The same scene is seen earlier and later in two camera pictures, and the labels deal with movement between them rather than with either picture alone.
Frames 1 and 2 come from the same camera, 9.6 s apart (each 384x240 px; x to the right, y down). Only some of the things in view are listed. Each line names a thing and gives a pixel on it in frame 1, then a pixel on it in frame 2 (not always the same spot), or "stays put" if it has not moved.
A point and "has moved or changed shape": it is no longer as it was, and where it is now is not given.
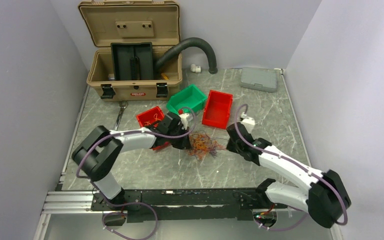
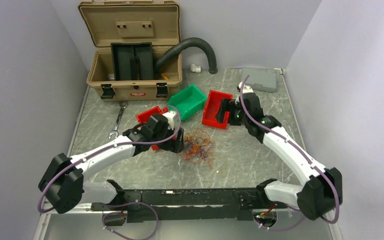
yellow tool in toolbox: (164, 76) stays put
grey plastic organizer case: (263, 79) stays put
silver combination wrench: (123, 104) stays put
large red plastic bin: (217, 109) stays put
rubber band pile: (200, 144) has moved or changed shape
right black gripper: (230, 146) -> (227, 105)
